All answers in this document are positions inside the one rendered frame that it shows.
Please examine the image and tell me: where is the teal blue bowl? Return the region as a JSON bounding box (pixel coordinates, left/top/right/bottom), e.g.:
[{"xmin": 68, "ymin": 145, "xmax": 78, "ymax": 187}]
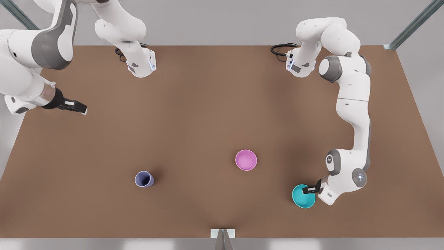
[{"xmin": 292, "ymin": 184, "xmax": 316, "ymax": 209}]

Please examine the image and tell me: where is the pink bowl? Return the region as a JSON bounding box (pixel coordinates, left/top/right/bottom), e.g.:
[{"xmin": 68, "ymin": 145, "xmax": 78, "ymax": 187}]
[{"xmin": 235, "ymin": 149, "xmax": 258, "ymax": 172}]

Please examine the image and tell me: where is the lavender purple cup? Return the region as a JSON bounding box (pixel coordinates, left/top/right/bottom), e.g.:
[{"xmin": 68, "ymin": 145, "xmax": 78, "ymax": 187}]
[{"xmin": 135, "ymin": 170, "xmax": 155, "ymax": 188}]

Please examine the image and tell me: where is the black cable loop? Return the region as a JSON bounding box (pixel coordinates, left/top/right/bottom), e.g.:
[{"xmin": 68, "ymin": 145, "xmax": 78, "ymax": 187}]
[
  {"xmin": 115, "ymin": 43, "xmax": 149, "ymax": 63},
  {"xmin": 270, "ymin": 43, "xmax": 299, "ymax": 63}
]

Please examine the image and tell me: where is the silver frame post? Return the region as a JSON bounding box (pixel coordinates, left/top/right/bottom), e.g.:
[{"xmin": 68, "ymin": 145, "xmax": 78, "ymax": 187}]
[
  {"xmin": 383, "ymin": 0, "xmax": 444, "ymax": 51},
  {"xmin": 0, "ymin": 0, "xmax": 40, "ymax": 31},
  {"xmin": 211, "ymin": 228, "xmax": 236, "ymax": 250}
]

